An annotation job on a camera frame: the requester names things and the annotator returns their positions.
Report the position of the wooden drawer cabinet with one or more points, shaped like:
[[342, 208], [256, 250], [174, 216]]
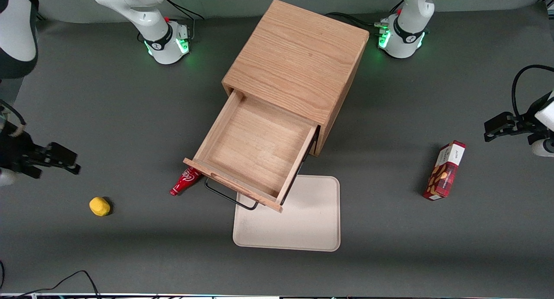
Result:
[[298, 52]]

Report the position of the wooden drawer with box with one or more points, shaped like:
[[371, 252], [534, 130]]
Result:
[[259, 147]]

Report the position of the red cookie box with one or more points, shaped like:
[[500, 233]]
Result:
[[446, 173]]

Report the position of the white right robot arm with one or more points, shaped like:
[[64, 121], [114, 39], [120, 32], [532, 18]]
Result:
[[130, 7]]

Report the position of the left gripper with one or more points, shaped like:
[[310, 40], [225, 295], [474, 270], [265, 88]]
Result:
[[527, 121]]

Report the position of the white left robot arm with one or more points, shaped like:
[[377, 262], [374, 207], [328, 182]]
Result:
[[409, 28]]

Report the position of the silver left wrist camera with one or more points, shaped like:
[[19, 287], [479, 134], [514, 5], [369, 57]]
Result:
[[543, 148]]

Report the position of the silver right wrist camera with mount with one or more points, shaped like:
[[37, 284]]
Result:
[[6, 178]]

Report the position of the beige rectangular tray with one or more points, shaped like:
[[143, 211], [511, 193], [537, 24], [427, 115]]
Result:
[[303, 225]]

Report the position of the yellow lemon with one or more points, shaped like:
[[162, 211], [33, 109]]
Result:
[[99, 206]]

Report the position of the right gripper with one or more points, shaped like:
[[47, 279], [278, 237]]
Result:
[[13, 152]]

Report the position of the red cola bottle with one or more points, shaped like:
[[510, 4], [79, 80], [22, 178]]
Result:
[[184, 182]]

